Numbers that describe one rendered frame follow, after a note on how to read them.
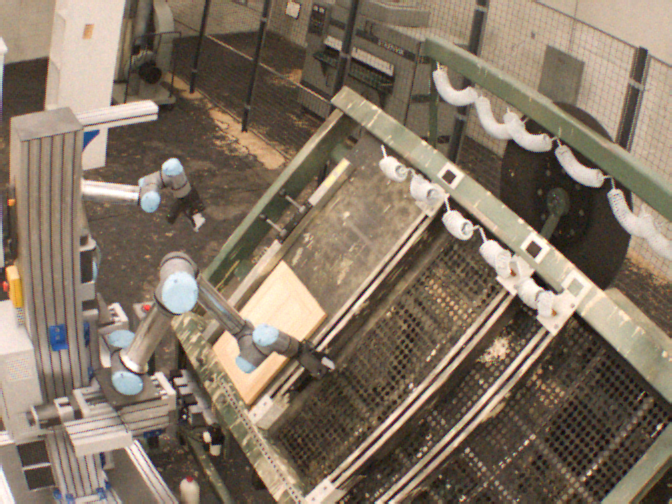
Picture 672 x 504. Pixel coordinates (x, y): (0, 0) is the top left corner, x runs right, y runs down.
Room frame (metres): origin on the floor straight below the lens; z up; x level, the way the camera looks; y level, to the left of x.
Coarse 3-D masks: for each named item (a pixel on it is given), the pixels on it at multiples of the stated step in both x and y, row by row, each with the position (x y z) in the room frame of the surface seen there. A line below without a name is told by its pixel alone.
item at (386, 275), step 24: (432, 216) 2.38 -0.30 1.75; (408, 240) 2.38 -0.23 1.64; (432, 240) 2.39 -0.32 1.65; (384, 264) 2.34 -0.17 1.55; (408, 264) 2.34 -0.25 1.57; (360, 288) 2.31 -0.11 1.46; (384, 288) 2.30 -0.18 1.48; (360, 312) 2.26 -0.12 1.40; (336, 336) 2.22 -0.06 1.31; (288, 384) 2.14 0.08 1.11; (264, 408) 2.10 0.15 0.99
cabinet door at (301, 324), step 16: (272, 272) 2.66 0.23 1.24; (288, 272) 2.61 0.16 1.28; (272, 288) 2.60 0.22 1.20; (288, 288) 2.55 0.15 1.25; (304, 288) 2.51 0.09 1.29; (256, 304) 2.58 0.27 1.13; (272, 304) 2.54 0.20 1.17; (288, 304) 2.50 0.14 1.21; (304, 304) 2.45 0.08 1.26; (256, 320) 2.52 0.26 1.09; (272, 320) 2.48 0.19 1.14; (288, 320) 2.44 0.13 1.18; (304, 320) 2.39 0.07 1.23; (320, 320) 2.36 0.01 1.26; (224, 336) 2.54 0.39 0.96; (304, 336) 2.34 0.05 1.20; (224, 352) 2.48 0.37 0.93; (272, 368) 2.29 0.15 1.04; (240, 384) 2.31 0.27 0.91; (256, 384) 2.27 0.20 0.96
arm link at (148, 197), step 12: (84, 180) 2.38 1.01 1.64; (84, 192) 2.34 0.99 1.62; (96, 192) 2.35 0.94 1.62; (108, 192) 2.37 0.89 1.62; (120, 192) 2.38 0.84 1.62; (132, 192) 2.40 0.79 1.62; (144, 192) 2.42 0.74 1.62; (156, 192) 2.44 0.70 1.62; (132, 204) 2.40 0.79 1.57; (144, 204) 2.39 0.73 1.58; (156, 204) 2.40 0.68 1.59
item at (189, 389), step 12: (180, 372) 2.46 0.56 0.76; (192, 372) 2.48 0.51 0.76; (180, 384) 2.38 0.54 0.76; (192, 384) 2.43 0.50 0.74; (180, 396) 2.33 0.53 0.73; (192, 396) 2.32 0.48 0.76; (204, 396) 2.36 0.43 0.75; (180, 408) 2.26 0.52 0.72; (192, 408) 2.24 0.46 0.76; (204, 408) 2.29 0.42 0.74; (216, 408) 2.25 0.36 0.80; (180, 420) 2.31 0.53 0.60; (192, 420) 2.21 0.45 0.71; (204, 420) 2.23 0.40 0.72; (216, 420) 2.23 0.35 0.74; (216, 432) 2.13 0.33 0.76; (228, 432) 2.14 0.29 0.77; (216, 444) 2.12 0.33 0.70; (228, 444) 2.13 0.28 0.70; (228, 456) 2.13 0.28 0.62
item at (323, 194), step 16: (336, 176) 2.83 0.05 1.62; (320, 192) 2.81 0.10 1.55; (320, 208) 2.79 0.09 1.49; (304, 224) 2.76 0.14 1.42; (288, 240) 2.73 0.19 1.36; (272, 256) 2.70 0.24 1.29; (256, 272) 2.68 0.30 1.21; (240, 288) 2.66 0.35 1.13; (256, 288) 2.67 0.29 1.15; (240, 304) 2.63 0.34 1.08; (208, 336) 2.56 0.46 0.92
